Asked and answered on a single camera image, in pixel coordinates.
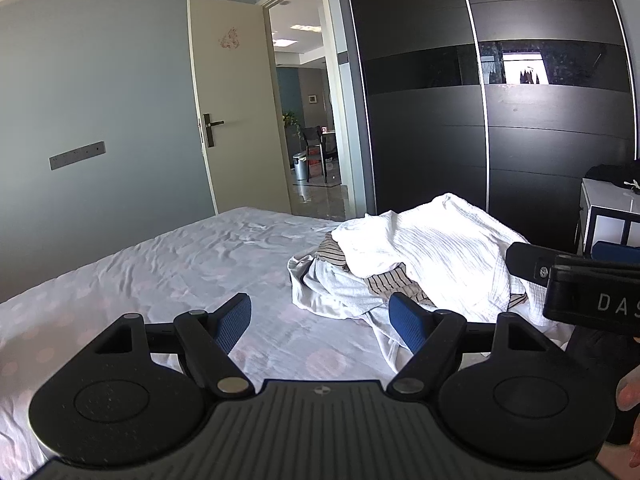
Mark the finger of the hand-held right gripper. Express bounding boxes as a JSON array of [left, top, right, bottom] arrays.
[[505, 242, 560, 288], [592, 240, 640, 264]]

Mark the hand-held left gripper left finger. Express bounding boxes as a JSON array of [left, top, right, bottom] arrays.
[[92, 291, 252, 401]]

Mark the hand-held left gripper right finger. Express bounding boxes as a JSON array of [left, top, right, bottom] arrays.
[[386, 291, 548, 400]]

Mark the white crinkled shirt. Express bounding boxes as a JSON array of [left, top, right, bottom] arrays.
[[331, 192, 562, 332]]

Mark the pile of unfolded clothes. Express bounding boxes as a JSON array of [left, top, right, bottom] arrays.
[[287, 254, 418, 377]]

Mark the person's right hand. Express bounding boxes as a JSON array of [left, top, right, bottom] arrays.
[[616, 366, 640, 413]]

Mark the striped garment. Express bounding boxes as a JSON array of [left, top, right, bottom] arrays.
[[312, 232, 527, 312]]

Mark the white nightstand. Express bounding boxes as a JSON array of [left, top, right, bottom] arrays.
[[575, 177, 640, 257]]

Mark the bed with pale dotted sheet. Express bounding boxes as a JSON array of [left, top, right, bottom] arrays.
[[0, 205, 576, 467]]

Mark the dark sliding wardrobe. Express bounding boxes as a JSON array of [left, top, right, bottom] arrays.
[[342, 0, 639, 262]]

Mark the black chair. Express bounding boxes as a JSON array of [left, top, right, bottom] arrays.
[[302, 127, 339, 184]]

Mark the potted plant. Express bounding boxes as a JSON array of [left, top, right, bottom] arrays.
[[281, 110, 304, 142]]

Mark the beige door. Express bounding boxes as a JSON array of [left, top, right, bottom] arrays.
[[187, 0, 294, 217]]

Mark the dark metal door handle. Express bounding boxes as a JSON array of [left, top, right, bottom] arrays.
[[197, 113, 225, 149]]

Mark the grey wall switch panel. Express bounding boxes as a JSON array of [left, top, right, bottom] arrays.
[[48, 140, 107, 171]]

